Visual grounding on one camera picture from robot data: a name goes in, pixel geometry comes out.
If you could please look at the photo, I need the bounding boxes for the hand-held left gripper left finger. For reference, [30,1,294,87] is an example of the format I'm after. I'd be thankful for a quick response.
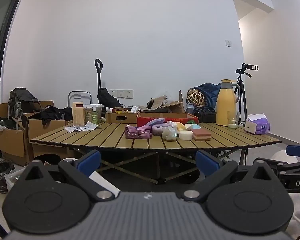
[21,150,117,202]

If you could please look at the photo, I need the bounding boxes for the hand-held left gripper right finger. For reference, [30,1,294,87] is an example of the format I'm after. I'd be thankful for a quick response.
[181,150,278,202]

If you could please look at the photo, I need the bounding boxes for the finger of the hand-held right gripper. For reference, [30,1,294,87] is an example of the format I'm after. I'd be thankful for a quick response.
[286,145,300,157]
[254,157,294,175]

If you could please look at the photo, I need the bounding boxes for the layered pink sponge block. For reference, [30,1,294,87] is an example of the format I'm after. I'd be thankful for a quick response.
[192,129,212,141]

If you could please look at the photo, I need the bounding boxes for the clear plastic bag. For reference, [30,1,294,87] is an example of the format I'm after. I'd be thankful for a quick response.
[161,127,178,141]

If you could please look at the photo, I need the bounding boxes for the purple satin cloth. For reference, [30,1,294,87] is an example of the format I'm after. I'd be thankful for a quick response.
[125,124,153,140]

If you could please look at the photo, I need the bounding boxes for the lavender fluffy cloth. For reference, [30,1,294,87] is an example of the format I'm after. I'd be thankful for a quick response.
[152,124,169,136]

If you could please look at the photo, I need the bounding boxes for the red cardboard box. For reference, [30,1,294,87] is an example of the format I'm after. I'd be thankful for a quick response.
[137,112,199,128]

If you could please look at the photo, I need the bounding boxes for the pink plush toy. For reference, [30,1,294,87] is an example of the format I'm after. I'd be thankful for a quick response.
[144,118,166,128]

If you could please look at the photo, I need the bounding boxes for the folding slat table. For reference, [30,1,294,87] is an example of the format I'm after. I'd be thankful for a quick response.
[29,122,282,184]

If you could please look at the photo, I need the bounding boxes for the purple tissue box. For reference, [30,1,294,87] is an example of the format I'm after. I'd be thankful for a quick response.
[245,114,271,135]

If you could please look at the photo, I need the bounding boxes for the green spray bottle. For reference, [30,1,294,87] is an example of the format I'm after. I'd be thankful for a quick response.
[91,106,99,125]

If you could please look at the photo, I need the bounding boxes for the clear grain jar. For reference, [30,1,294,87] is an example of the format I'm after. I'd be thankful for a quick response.
[84,104,102,124]

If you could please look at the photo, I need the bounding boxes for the wooden box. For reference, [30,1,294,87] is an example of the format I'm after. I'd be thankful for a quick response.
[72,102,86,126]

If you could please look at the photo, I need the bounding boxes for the glass cup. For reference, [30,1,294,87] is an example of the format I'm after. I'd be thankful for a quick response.
[227,111,240,130]

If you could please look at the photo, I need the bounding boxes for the low cardboard box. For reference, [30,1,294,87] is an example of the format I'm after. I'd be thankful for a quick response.
[27,119,75,161]

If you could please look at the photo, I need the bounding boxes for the small brown cardboard box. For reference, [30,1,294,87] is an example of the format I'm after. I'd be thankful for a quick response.
[105,112,138,124]

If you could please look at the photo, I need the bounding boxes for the black clothes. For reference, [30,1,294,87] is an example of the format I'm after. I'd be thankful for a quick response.
[34,106,73,126]

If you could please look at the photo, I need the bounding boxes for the yellow thermos jug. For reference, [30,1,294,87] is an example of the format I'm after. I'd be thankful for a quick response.
[216,79,241,126]

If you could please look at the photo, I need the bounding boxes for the black trolley bag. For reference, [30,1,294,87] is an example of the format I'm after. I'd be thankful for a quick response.
[97,88,123,109]

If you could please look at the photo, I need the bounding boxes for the large open cardboard box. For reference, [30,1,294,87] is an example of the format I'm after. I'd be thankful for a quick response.
[137,90,186,114]

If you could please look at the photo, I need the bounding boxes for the dark blue cloth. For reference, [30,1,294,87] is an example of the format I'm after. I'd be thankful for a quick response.
[190,83,222,112]

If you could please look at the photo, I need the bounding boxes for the black tripod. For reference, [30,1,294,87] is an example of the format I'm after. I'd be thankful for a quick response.
[235,69,252,127]

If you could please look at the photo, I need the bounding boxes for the tall cardboard box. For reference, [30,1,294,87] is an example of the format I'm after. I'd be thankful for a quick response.
[0,101,54,167]

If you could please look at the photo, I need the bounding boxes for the dark backpack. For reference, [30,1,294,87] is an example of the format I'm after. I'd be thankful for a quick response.
[8,87,42,131]

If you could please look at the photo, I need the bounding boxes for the glass door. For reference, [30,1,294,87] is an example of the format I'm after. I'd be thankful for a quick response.
[0,0,26,157]

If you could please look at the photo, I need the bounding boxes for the wall outlet strip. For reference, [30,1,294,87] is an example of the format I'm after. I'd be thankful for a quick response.
[109,89,134,99]

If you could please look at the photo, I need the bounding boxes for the black trolley handle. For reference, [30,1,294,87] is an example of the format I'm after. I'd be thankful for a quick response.
[94,59,104,104]

